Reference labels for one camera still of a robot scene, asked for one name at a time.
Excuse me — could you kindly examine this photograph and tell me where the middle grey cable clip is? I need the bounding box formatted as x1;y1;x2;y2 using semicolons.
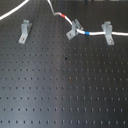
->
66;19;83;40

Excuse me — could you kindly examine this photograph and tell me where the grey cable clip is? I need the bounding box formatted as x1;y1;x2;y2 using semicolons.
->
19;20;32;44
101;21;114;45
66;19;83;40

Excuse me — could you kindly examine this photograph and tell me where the left grey cable clip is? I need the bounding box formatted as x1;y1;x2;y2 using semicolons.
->
19;20;32;44

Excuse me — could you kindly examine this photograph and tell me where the right grey cable clip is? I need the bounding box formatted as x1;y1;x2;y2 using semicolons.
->
101;21;114;45

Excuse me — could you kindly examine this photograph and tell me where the white cable with coloured marks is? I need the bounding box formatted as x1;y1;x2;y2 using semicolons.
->
0;0;128;37

